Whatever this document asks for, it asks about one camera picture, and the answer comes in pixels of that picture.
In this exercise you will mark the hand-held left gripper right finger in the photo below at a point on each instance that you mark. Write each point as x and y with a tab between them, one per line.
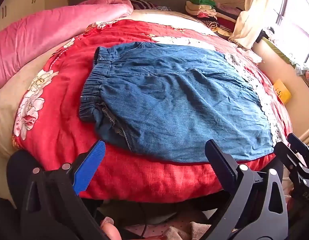
219	160

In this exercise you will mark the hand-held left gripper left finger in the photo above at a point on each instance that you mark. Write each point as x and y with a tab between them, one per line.
92	163

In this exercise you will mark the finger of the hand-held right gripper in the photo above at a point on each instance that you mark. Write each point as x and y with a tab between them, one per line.
298	142
289	158

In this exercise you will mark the blue denim pants with lace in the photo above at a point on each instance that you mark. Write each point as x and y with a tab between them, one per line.
169	92

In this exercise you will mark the person's left hand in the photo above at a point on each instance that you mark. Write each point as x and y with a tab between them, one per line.
110	230

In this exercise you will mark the yellow box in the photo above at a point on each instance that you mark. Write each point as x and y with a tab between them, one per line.
282	91

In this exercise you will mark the red floral blanket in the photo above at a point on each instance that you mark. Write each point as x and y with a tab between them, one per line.
69	110

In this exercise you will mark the pink dotted cloth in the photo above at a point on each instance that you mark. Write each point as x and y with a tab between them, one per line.
174	226

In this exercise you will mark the green windowsill cloth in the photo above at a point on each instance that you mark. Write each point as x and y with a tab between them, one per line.
282	52

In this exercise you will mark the window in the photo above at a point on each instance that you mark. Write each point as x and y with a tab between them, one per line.
299	17

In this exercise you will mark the cream curtain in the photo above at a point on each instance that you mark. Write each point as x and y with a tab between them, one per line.
254	12

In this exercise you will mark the pink blanket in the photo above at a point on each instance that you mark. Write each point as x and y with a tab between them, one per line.
44	35

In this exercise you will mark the pile of folded clothes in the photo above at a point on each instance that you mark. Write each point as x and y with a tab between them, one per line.
209	15

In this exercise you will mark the dark striped pillow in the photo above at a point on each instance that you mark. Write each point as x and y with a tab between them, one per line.
142	4

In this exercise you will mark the beige wardrobe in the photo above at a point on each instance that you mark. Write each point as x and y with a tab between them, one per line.
17	5

